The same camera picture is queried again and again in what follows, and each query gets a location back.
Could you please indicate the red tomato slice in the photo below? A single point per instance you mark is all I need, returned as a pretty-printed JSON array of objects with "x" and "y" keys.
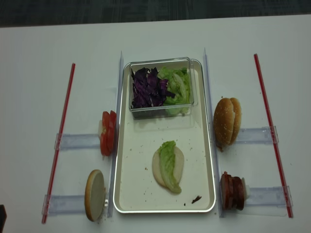
[
  {"x": 103, "y": 139},
  {"x": 111, "y": 131}
]

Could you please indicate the green lettuce leaf on bun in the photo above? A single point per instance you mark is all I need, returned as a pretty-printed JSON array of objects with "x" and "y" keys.
[{"x": 167, "y": 164}]

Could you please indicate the green lettuce pieces in box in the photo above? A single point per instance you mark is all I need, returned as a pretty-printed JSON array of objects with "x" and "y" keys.
[{"x": 175, "y": 86}]

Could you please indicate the front red meat patty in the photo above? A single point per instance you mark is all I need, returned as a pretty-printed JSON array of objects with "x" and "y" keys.
[{"x": 227, "y": 191}]

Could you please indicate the red meat patty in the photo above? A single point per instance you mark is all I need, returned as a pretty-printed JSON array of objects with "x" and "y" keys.
[
  {"x": 241, "y": 196},
  {"x": 227, "y": 191},
  {"x": 235, "y": 192}
]

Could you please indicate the shredded purple cabbage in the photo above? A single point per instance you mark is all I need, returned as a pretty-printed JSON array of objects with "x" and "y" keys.
[{"x": 148, "y": 89}]

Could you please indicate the clear plastic salad box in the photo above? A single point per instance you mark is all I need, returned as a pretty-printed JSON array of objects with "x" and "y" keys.
[{"x": 163, "y": 111}]

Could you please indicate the bottom bun slice on tray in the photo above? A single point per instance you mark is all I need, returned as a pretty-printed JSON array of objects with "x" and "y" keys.
[{"x": 178, "y": 167}]

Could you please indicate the right clear long divider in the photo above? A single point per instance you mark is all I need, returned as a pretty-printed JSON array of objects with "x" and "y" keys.
[{"x": 217, "y": 175}]

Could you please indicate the sesame bun top front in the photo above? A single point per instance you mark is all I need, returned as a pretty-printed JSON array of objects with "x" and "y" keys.
[{"x": 223, "y": 121}]

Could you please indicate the sesame bun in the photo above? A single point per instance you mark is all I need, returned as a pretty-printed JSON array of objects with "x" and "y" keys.
[
  {"x": 237, "y": 120},
  {"x": 223, "y": 121}
]

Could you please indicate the white rectangular tray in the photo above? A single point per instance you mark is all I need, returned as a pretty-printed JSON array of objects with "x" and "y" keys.
[{"x": 136, "y": 190}]

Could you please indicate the sesame bun top rear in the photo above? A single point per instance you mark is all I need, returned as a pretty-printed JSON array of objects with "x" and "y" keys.
[{"x": 237, "y": 120}]

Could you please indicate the dark food scrap on tray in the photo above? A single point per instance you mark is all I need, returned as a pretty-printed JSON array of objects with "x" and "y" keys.
[{"x": 197, "y": 198}]

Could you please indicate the upright bun half left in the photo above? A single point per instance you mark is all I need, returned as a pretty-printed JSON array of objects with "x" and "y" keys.
[{"x": 94, "y": 195}]

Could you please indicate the white patty stand block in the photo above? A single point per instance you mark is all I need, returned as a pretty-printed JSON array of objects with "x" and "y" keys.
[{"x": 246, "y": 189}]

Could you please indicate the left red strip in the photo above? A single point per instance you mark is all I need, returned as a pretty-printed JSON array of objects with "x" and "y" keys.
[{"x": 56, "y": 152}]

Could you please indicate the red strip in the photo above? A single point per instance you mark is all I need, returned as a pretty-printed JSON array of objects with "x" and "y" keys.
[
  {"x": 276, "y": 148},
  {"x": 56, "y": 152}
]

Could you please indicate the right red strip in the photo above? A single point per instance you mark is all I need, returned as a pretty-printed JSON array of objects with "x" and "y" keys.
[{"x": 276, "y": 148}]

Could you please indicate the dark object at left edge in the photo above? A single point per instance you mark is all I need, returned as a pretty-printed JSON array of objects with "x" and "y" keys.
[{"x": 3, "y": 216}]

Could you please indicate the clear rail upper right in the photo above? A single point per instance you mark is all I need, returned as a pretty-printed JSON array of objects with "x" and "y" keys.
[{"x": 263, "y": 135}]

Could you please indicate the clear rail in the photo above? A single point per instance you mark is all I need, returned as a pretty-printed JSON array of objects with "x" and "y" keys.
[
  {"x": 267, "y": 196},
  {"x": 76, "y": 141},
  {"x": 263, "y": 135},
  {"x": 63, "y": 204}
]

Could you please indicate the clear rail upper left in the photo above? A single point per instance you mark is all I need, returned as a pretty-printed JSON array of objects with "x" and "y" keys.
[{"x": 76, "y": 141}]

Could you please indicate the clear rail lower left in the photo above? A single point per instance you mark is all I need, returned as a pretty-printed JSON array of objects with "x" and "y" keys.
[{"x": 63, "y": 204}]

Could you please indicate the clear rail lower right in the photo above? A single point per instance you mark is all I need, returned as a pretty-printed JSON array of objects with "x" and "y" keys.
[{"x": 267, "y": 196}]

